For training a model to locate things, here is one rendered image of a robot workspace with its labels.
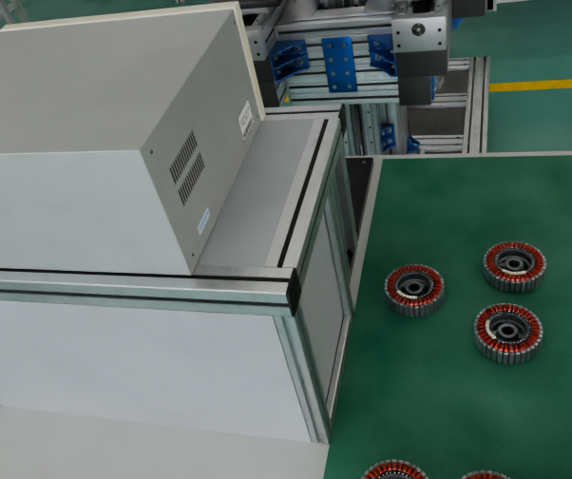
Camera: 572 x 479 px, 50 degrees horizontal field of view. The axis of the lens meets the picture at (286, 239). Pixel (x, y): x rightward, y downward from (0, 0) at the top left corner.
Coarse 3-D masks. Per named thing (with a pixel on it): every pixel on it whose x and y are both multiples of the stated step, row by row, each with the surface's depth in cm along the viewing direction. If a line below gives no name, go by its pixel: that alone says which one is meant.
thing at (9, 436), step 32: (352, 288) 123; (0, 416) 116; (32, 416) 115; (64, 416) 113; (0, 448) 111; (32, 448) 109; (64, 448) 108; (96, 448) 107; (128, 448) 106; (160, 448) 105; (192, 448) 103; (224, 448) 102; (256, 448) 101; (288, 448) 100; (320, 448) 99
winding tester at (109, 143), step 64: (0, 64) 94; (64, 64) 89; (128, 64) 85; (192, 64) 81; (0, 128) 77; (64, 128) 74; (128, 128) 71; (192, 128) 80; (256, 128) 103; (0, 192) 77; (64, 192) 75; (128, 192) 72; (192, 192) 80; (0, 256) 87; (64, 256) 84; (128, 256) 81; (192, 256) 80
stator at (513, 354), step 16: (496, 304) 109; (480, 320) 107; (496, 320) 108; (512, 320) 108; (528, 320) 105; (480, 336) 105; (496, 336) 107; (512, 336) 104; (528, 336) 103; (496, 352) 102; (512, 352) 101; (528, 352) 101
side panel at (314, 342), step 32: (320, 224) 96; (320, 256) 96; (320, 288) 97; (288, 320) 79; (320, 320) 97; (352, 320) 116; (288, 352) 84; (320, 352) 98; (320, 384) 92; (320, 416) 94
